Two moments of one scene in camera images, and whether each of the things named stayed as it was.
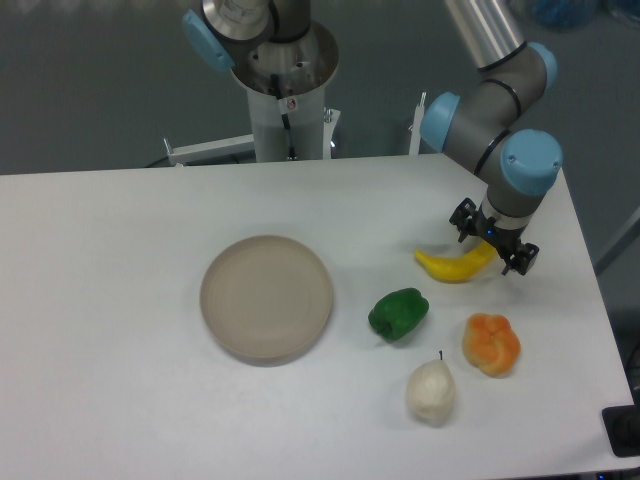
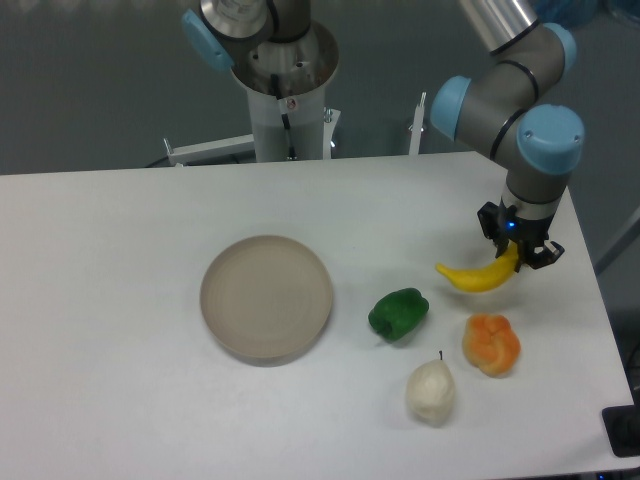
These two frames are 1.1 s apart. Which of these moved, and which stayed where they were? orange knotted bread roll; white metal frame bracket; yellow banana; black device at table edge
Moved: yellow banana
Stayed: black device at table edge; orange knotted bread roll; white metal frame bracket
